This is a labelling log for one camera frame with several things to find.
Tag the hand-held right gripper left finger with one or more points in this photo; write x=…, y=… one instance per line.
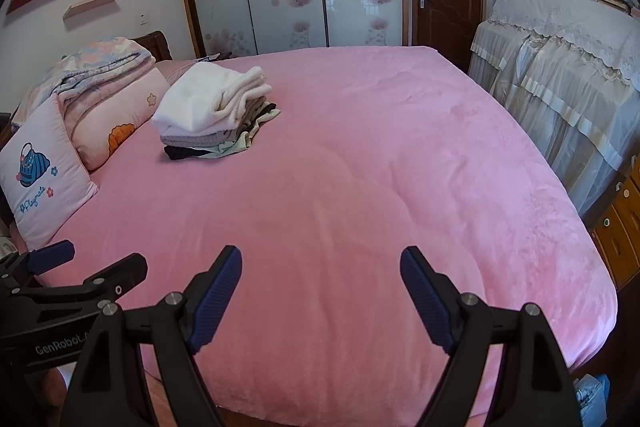
x=217, y=297

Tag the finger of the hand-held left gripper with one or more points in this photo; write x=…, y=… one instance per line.
x=50, y=253
x=115, y=274

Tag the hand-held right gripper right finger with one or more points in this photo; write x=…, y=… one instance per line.
x=425, y=302

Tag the white fluffy cardigan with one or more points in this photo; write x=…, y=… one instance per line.
x=200, y=102

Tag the pink cushion with bag print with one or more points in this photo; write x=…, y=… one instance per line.
x=40, y=167

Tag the black folded garment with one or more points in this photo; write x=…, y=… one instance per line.
x=177, y=153

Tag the light green folded garment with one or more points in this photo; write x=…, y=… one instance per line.
x=227, y=149

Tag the pink pillow with orange flower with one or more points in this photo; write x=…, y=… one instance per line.
x=115, y=112

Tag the grey folded sweater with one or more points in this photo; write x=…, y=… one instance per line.
x=195, y=139

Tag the pink fleece bed blanket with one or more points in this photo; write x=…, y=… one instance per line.
x=350, y=157

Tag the light blue cloth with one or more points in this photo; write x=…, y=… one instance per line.
x=592, y=397

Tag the floral folded quilt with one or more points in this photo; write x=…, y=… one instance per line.
x=100, y=57

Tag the wooden drawer cabinet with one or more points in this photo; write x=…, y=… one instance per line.
x=620, y=227

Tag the plain pink pillow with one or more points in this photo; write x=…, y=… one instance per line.
x=175, y=69

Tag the dark wooden headboard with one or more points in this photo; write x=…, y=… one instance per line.
x=157, y=44

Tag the lace covered furniture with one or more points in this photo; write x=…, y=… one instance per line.
x=560, y=72

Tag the pink wall shelf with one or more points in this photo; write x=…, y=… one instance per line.
x=95, y=4

